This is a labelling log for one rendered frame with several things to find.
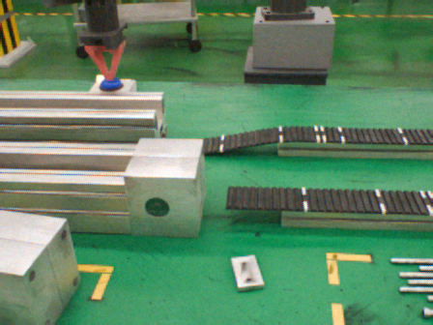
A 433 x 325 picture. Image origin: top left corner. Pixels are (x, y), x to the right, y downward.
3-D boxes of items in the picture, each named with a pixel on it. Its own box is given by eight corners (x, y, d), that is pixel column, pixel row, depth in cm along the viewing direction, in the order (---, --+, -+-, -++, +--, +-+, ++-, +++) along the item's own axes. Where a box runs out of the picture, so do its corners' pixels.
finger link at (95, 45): (89, 83, 93) (81, 35, 88) (100, 71, 99) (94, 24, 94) (124, 84, 92) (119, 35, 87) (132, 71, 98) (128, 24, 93)
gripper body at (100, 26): (78, 46, 86) (72, 3, 82) (96, 30, 95) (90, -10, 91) (114, 46, 86) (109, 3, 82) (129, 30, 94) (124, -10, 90)
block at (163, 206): (207, 186, 75) (205, 131, 70) (198, 238, 65) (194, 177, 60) (150, 184, 76) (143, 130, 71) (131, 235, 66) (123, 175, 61)
